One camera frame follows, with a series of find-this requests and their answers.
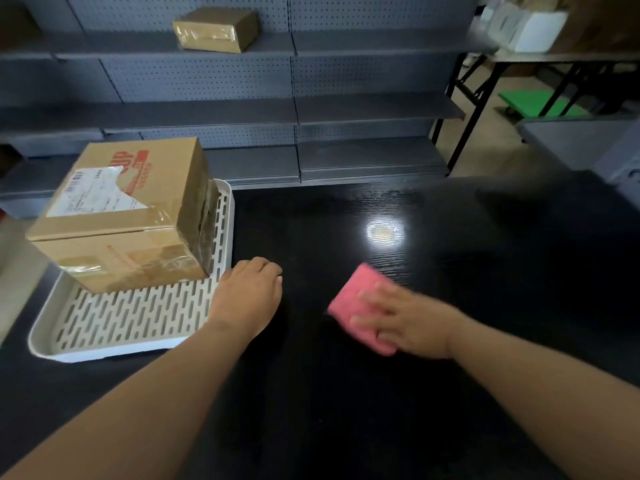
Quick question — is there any large taped cardboard box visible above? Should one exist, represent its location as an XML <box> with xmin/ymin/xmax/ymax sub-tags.
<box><xmin>26</xmin><ymin>137</ymin><xmax>221</xmax><ymax>294</ymax></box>

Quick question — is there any white box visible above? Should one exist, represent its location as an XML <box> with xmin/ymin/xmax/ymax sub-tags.
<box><xmin>487</xmin><ymin>0</ymin><xmax>570</xmax><ymax>53</ymax></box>

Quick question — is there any person's left forearm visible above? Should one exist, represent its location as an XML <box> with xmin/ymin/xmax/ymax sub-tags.
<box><xmin>0</xmin><ymin>319</ymin><xmax>255</xmax><ymax>480</ymax></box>

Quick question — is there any person's right hand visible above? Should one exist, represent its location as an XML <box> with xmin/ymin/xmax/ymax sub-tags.
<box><xmin>349</xmin><ymin>281</ymin><xmax>468</xmax><ymax>360</ymax></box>

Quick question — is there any person's left hand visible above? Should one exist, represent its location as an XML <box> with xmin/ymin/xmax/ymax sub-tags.
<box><xmin>207</xmin><ymin>257</ymin><xmax>284</xmax><ymax>340</ymax></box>

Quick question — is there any white slotted plastic tray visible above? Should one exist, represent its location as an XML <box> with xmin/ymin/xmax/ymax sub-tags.
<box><xmin>28</xmin><ymin>179</ymin><xmax>236</xmax><ymax>364</ymax></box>

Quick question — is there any grey storage bin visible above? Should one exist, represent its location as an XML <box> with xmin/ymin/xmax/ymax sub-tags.
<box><xmin>515</xmin><ymin>112</ymin><xmax>640</xmax><ymax>173</ymax></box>

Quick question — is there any black folding table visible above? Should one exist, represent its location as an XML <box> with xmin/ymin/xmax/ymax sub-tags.
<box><xmin>431</xmin><ymin>42</ymin><xmax>640</xmax><ymax>176</ymax></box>

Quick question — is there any person's right forearm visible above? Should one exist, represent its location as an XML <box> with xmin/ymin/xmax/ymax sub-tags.
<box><xmin>447</xmin><ymin>311</ymin><xmax>640</xmax><ymax>480</ymax></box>

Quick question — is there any pink cleaning cloth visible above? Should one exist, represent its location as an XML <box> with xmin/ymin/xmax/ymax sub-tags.
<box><xmin>327</xmin><ymin>263</ymin><xmax>401</xmax><ymax>356</ymax></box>

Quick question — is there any small taped cardboard box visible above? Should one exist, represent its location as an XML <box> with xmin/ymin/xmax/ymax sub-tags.
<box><xmin>172</xmin><ymin>7</ymin><xmax>260</xmax><ymax>54</ymax></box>

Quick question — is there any grey metal shelving unit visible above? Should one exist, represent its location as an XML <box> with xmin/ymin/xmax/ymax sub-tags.
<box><xmin>0</xmin><ymin>0</ymin><xmax>496</xmax><ymax>219</ymax></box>

